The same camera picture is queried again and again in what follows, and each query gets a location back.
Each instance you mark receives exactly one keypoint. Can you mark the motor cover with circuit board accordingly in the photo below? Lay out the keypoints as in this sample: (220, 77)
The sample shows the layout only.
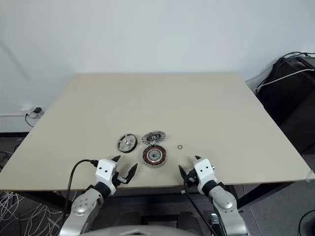
(152, 136)

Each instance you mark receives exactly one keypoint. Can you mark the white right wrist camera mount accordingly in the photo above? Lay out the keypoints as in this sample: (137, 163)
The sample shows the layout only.
(204, 171)

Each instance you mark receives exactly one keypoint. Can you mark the silver spoked motor rotor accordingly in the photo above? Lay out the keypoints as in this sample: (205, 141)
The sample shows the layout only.
(126, 141)

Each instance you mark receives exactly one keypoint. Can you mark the motor stator housing copper windings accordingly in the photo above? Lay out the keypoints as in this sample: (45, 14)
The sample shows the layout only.
(155, 155)

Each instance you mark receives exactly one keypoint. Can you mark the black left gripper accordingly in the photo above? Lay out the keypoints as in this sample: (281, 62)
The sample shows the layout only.
(116, 179)

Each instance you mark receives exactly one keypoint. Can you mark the large black case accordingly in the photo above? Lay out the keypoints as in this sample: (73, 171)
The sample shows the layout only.
(290, 103)

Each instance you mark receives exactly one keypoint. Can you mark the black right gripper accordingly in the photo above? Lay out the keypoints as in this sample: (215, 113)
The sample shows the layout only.
(191, 179)

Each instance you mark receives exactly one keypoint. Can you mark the black power adapter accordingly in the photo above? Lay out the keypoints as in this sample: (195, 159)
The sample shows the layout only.
(38, 111)

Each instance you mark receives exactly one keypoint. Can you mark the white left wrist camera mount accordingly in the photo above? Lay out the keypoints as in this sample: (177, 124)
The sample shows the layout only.
(105, 170)

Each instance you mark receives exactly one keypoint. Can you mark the black round base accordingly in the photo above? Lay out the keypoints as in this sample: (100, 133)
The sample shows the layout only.
(309, 224)

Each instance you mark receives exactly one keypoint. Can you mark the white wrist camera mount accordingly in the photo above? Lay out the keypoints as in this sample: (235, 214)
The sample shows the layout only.
(204, 171)
(105, 170)

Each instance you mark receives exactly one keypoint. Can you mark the white wall socket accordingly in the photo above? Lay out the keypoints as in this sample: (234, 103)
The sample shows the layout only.
(26, 109)

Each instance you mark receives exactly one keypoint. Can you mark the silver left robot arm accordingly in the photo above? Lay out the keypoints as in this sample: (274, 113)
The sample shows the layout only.
(83, 204)

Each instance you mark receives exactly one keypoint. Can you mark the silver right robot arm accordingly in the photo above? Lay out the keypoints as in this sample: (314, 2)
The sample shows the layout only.
(224, 199)

